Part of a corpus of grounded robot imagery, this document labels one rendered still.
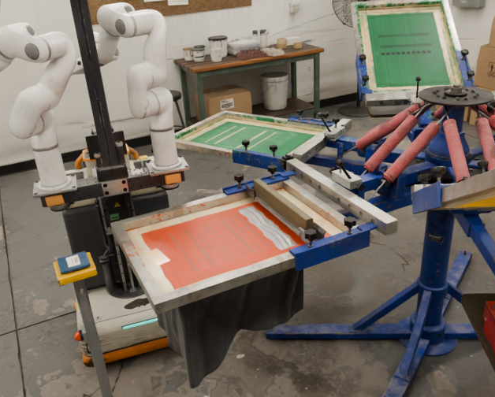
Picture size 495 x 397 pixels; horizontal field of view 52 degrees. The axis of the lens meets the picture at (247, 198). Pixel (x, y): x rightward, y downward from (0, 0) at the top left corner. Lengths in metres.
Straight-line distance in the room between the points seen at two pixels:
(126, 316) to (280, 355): 0.82
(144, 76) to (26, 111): 0.42
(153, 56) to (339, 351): 1.75
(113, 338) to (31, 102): 1.33
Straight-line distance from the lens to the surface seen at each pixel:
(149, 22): 1.96
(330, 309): 3.07
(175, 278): 1.72
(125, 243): 1.90
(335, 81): 6.71
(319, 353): 2.80
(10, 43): 1.86
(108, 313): 2.77
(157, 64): 1.95
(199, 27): 5.74
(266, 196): 2.03
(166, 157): 2.07
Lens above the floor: 1.93
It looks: 26 degrees down
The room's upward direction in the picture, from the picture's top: 4 degrees counter-clockwise
